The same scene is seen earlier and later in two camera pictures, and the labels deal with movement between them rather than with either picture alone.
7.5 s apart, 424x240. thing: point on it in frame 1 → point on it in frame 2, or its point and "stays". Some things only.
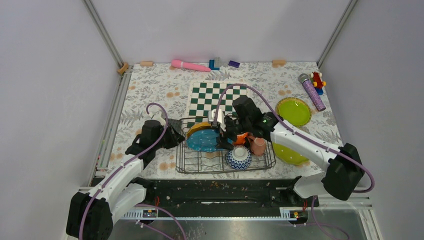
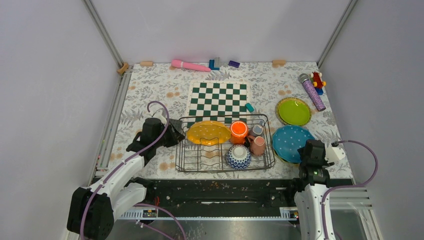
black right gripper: x=222 y=143 → x=325 y=163
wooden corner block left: x=124 y=67 stays
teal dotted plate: x=205 y=140 → x=288 y=139
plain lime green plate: x=294 y=111 stays
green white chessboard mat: x=204 y=96 stays
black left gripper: x=175 y=138 stays
